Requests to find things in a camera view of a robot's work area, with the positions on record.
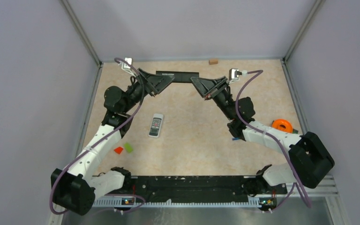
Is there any orange tape roll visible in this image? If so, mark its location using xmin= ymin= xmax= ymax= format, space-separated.
xmin=271 ymin=119 xmax=293 ymax=133

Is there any brown wooden block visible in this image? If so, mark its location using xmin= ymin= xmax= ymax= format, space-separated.
xmin=208 ymin=59 xmax=218 ymax=65

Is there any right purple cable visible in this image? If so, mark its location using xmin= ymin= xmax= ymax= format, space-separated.
xmin=235 ymin=69 xmax=313 ymax=209

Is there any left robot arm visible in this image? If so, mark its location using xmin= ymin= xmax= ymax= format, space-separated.
xmin=49 ymin=68 xmax=175 ymax=216

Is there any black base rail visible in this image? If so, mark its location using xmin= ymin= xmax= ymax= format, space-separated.
xmin=102 ymin=175 xmax=288 ymax=206

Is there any black remote control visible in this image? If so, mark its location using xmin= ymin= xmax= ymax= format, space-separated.
xmin=156 ymin=70 xmax=199 ymax=83

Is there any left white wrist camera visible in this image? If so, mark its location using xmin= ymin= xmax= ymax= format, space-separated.
xmin=114 ymin=57 xmax=137 ymax=77

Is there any green block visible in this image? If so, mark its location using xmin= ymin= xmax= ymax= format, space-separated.
xmin=123 ymin=142 xmax=134 ymax=153

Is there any purple cable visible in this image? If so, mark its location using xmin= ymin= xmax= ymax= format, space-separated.
xmin=49 ymin=57 xmax=145 ymax=216
xmin=235 ymin=69 xmax=313 ymax=209

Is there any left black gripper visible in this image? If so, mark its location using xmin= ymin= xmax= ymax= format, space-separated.
xmin=122 ymin=67 xmax=175 ymax=113

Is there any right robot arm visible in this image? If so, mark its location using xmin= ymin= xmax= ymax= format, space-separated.
xmin=190 ymin=77 xmax=335 ymax=193

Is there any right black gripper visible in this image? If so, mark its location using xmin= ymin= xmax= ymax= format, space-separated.
xmin=189 ymin=76 xmax=235 ymax=120

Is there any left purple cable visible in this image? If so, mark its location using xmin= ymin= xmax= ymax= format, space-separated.
xmin=49 ymin=57 xmax=145 ymax=216

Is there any red block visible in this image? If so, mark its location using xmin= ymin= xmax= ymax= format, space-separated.
xmin=114 ymin=147 xmax=124 ymax=155

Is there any white remote control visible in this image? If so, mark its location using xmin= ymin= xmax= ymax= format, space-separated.
xmin=148 ymin=113 xmax=164 ymax=138

